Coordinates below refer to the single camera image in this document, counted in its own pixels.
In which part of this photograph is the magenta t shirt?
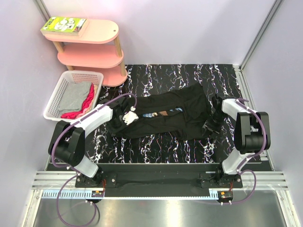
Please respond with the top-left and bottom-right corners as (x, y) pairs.
(61, 84), (94, 120)

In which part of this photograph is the beige t shirt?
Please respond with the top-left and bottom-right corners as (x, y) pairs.
(79, 85), (98, 116)

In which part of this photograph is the pink three tier shelf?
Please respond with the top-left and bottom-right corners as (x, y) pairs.
(45, 19), (127, 87)

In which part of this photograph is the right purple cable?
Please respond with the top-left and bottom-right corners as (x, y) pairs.
(196, 97), (267, 205)

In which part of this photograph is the green cover book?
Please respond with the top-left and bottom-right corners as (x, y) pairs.
(40, 17), (89, 36)

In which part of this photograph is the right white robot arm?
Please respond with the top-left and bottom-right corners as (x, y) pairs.
(199, 95), (271, 188)

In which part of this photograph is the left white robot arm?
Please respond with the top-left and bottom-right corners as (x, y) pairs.
(48, 97), (129, 187)

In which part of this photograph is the white slotted cable duct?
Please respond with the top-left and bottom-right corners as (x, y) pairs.
(42, 190), (105, 200)

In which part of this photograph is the black marbled table mat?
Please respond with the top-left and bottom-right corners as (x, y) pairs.
(85, 64), (246, 164)

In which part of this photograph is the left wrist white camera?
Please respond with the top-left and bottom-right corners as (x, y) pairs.
(122, 106), (139, 126)

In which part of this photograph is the purple cable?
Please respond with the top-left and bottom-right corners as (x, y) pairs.
(196, 97), (267, 205)
(51, 93), (138, 227)

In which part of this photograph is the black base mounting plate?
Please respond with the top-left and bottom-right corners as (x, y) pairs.
(75, 164), (243, 199)

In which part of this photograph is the grey t shirt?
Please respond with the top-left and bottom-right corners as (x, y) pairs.
(58, 81), (92, 114)

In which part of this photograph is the black printed t shirt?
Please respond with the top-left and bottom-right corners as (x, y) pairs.
(122, 83), (211, 140)

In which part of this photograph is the pink t shirt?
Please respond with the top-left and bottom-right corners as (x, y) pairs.
(75, 101), (93, 119)

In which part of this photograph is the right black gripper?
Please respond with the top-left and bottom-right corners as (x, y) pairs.
(202, 112), (228, 139)

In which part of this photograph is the white plastic laundry basket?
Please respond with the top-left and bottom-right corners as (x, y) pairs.
(43, 70), (104, 121)

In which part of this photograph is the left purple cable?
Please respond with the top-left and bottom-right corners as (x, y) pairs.
(51, 93), (138, 227)

